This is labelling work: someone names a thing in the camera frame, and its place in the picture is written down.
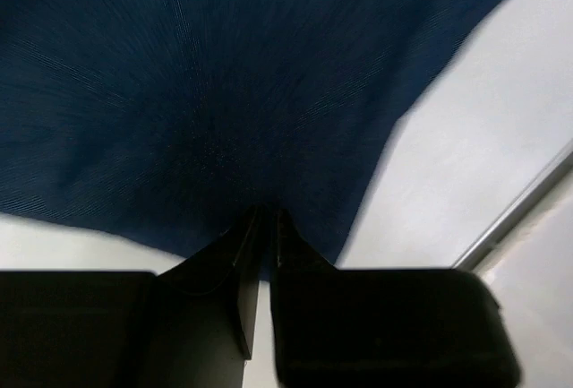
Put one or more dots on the aluminium table frame rail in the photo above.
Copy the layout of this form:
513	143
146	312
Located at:
489	241

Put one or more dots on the dark blue denim trousers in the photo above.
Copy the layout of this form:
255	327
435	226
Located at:
163	121

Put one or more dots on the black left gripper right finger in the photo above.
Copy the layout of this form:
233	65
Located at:
429	327

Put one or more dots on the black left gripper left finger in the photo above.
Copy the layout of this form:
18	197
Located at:
191	326

